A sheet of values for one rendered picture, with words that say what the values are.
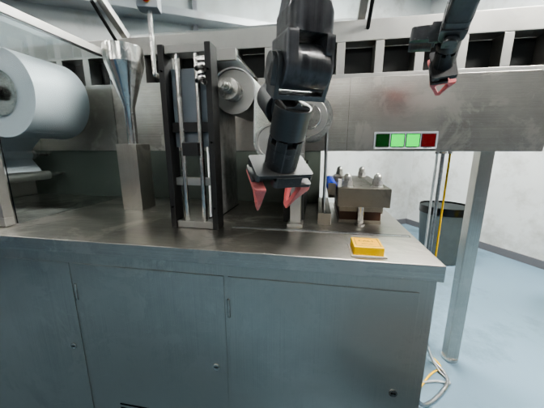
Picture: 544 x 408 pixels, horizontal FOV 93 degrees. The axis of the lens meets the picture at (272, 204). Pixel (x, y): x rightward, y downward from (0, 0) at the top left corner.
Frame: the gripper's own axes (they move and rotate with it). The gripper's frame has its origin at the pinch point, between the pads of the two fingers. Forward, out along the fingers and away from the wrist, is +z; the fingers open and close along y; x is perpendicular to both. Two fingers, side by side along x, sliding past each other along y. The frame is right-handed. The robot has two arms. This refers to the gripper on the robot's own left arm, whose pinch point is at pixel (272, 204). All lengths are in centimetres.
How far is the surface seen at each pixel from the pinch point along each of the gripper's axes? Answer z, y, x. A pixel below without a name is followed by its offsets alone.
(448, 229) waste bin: 118, -222, -74
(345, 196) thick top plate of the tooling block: 14.6, -32.5, -17.0
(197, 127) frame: 3.4, 10.6, -39.9
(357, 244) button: 12.0, -23.1, 3.6
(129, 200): 45, 37, -58
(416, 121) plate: 1, -77, -44
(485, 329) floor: 114, -164, 11
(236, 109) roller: 1.3, -2.8, -49.5
